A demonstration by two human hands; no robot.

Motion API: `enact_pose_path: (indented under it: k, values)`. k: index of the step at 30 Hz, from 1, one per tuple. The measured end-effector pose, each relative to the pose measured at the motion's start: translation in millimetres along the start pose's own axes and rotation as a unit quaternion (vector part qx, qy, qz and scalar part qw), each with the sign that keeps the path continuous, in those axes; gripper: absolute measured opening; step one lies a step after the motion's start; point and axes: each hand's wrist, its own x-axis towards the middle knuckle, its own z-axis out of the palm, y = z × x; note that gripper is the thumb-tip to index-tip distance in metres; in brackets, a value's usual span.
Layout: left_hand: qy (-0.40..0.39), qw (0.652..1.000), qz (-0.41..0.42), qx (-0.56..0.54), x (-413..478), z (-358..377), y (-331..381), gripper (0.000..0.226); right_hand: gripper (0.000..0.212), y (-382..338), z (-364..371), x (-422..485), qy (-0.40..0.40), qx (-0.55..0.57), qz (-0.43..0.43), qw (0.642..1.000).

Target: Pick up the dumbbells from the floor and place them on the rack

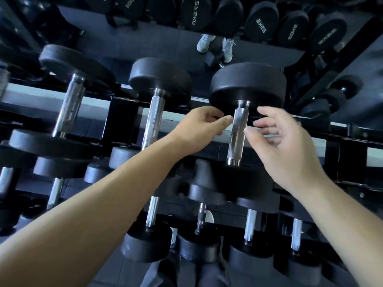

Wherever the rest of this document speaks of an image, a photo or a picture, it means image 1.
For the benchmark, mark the row of black dumbbells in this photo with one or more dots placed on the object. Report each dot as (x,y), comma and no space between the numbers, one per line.
(146,248)

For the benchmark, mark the large black round dumbbell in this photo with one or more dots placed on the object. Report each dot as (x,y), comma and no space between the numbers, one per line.
(68,107)
(154,116)
(248,83)

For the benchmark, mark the person's right hand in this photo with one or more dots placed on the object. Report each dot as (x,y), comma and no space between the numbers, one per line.
(293,158)

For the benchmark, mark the person's left forearm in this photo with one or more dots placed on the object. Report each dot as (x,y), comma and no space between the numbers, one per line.
(89,212)

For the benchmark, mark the black metal dumbbell rack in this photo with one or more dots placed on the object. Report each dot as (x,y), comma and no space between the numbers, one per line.
(122,116)

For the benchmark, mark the person's right forearm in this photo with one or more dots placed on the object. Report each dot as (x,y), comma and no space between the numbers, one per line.
(344,230)

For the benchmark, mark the large wall mirror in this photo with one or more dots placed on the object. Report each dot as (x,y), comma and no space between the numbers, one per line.
(149,41)

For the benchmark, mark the black rubber floor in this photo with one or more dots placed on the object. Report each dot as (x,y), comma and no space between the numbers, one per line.
(110,276)

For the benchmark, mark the grey trousers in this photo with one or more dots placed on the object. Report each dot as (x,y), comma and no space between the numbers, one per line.
(158,275)

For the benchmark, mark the person's left hand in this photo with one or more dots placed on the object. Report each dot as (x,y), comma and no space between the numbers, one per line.
(197,131)

